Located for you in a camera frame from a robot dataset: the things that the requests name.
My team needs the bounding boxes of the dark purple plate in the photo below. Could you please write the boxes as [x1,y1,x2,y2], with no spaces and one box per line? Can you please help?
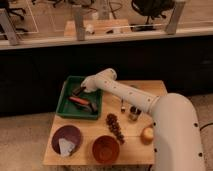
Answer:
[51,125,82,156]

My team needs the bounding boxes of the grey metal post right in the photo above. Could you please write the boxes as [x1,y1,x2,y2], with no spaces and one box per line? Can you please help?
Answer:
[165,0,186,35]

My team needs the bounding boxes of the black office chair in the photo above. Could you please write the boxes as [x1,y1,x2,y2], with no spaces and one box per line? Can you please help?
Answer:
[131,0,175,25]

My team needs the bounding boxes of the small glass jar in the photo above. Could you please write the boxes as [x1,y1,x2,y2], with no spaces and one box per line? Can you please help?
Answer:
[129,106,142,121]

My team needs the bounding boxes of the white crumpled tissue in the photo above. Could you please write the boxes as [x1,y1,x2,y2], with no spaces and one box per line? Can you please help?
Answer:
[59,138,75,157]

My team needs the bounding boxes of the grey metal post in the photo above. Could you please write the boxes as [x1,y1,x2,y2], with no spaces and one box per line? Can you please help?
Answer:
[0,9,19,45]
[73,5,85,41]
[165,0,186,35]

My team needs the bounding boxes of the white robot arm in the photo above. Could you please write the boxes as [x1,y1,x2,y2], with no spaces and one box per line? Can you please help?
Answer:
[80,68,206,171]

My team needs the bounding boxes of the light wooden board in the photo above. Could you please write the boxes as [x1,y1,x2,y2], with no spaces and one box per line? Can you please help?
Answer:
[64,19,131,37]

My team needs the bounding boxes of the green plastic tray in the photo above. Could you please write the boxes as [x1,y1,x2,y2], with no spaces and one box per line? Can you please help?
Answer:
[56,76,103,120]

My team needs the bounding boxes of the wooden table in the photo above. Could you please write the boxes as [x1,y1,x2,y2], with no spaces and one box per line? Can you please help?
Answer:
[42,79,168,167]

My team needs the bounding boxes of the grey metal post left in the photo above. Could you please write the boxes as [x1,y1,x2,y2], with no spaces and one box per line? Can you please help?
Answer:
[0,9,19,45]

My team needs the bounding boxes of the yellow apple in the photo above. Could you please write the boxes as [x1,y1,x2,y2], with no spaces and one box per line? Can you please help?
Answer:
[141,127,154,144]

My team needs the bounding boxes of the brown wooden bowl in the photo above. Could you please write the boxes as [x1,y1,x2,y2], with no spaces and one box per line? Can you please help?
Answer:
[92,135,120,165]

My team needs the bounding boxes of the black cable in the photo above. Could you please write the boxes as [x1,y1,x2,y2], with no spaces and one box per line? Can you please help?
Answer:
[199,121,213,132]

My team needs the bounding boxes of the dark grape bunch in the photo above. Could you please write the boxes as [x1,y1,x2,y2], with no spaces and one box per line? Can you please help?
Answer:
[106,113,125,144]

